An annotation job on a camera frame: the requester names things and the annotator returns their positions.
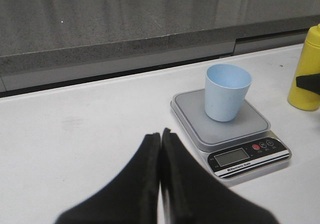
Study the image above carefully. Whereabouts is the silver digital kitchen scale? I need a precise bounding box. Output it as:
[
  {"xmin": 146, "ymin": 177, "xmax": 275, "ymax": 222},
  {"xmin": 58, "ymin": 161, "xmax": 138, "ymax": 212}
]
[{"xmin": 170, "ymin": 89, "xmax": 292, "ymax": 186}]

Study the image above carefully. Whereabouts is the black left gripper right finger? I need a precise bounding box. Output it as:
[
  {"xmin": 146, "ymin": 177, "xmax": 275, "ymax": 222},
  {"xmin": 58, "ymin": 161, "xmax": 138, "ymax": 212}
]
[{"xmin": 160, "ymin": 128, "xmax": 278, "ymax": 224}]

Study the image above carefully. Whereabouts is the light blue plastic cup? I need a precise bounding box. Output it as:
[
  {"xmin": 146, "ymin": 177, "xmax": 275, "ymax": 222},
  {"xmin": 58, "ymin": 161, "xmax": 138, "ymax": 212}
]
[{"xmin": 204, "ymin": 63, "xmax": 252, "ymax": 122}]

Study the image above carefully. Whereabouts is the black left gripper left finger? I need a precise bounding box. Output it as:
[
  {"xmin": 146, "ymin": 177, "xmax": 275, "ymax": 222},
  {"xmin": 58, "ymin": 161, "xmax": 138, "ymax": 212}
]
[{"xmin": 56, "ymin": 133, "xmax": 160, "ymax": 224}]

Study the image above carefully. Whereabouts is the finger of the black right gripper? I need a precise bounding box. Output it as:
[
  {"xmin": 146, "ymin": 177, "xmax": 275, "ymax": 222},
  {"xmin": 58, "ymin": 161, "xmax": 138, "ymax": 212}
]
[{"xmin": 295, "ymin": 74, "xmax": 320, "ymax": 94}]

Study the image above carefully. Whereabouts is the grey stone counter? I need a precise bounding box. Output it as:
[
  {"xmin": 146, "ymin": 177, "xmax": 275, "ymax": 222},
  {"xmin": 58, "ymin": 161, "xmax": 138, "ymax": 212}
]
[{"xmin": 0, "ymin": 0, "xmax": 320, "ymax": 97}]

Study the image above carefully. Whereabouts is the yellow squeeze bottle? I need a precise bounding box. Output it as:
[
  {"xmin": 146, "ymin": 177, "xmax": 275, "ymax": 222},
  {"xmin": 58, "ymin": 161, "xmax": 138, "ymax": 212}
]
[{"xmin": 287, "ymin": 25, "xmax": 320, "ymax": 111}]

